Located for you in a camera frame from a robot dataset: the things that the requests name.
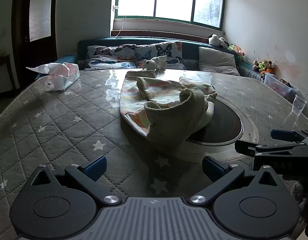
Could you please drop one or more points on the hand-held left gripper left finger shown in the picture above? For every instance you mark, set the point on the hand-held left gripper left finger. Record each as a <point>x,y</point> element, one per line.
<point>95,167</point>

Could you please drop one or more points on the panda plush toy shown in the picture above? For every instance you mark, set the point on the panda plush toy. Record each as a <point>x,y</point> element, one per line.
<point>216,40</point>

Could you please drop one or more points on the dark wooden door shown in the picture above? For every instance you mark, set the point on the dark wooden door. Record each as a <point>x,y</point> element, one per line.
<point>21,42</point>

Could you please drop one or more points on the white tissue pack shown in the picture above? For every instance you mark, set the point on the white tissue pack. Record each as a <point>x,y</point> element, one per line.
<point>60,78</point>

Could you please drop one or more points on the patterned baby towel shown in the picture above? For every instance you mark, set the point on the patterned baby towel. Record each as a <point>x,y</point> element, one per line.
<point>169,115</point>

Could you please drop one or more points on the teal sofa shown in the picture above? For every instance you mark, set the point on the teal sofa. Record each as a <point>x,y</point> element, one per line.
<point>191,48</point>

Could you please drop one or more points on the colourful plush toy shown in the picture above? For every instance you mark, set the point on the colourful plush toy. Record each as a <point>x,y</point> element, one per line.
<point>236,50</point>

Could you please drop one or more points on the white plush rabbit toy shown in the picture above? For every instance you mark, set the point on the white plush rabbit toy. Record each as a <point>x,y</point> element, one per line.
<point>154,63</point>

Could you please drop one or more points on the clear plastic storage box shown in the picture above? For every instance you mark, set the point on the clear plastic storage box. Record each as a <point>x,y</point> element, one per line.
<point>277,85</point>

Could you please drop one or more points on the plain grey pillow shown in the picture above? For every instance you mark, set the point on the plain grey pillow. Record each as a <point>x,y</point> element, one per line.
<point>217,60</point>

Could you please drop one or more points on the green framed window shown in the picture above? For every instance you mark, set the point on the green framed window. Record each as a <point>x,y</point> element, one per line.
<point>169,0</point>

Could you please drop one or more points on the colourful plush toys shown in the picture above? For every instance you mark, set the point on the colourful plush toys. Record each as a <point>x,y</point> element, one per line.
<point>267,66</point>

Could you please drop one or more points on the clear plastic cup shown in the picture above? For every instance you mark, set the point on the clear plastic cup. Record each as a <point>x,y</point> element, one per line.
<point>298,105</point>

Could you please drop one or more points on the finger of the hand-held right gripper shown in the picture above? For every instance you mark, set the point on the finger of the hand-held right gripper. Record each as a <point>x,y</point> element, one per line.
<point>281,134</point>
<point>246,148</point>

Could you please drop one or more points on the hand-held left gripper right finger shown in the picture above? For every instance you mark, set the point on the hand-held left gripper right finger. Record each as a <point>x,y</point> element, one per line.
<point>213,168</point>

